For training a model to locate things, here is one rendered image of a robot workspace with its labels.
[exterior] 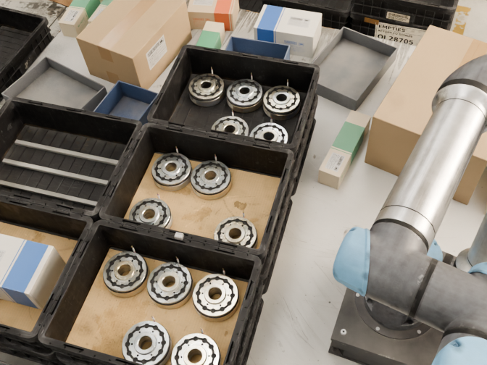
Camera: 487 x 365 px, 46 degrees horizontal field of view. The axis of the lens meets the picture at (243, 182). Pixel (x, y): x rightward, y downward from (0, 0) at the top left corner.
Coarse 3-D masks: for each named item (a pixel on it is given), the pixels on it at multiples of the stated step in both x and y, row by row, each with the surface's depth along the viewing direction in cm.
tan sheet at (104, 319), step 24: (96, 288) 133; (144, 288) 132; (240, 288) 131; (96, 312) 129; (120, 312) 129; (144, 312) 129; (168, 312) 128; (192, 312) 128; (72, 336) 127; (96, 336) 126; (120, 336) 126; (216, 336) 125; (168, 360) 122; (192, 360) 122
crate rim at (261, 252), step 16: (144, 128) 146; (160, 128) 146; (176, 128) 146; (240, 144) 142; (256, 144) 141; (128, 160) 141; (288, 160) 138; (288, 176) 137; (112, 192) 136; (272, 208) 130; (128, 224) 130; (144, 224) 130; (272, 224) 128; (208, 240) 127
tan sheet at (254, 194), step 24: (192, 168) 151; (144, 192) 147; (168, 192) 147; (192, 192) 146; (240, 192) 146; (264, 192) 145; (192, 216) 142; (216, 216) 142; (240, 216) 142; (264, 216) 141
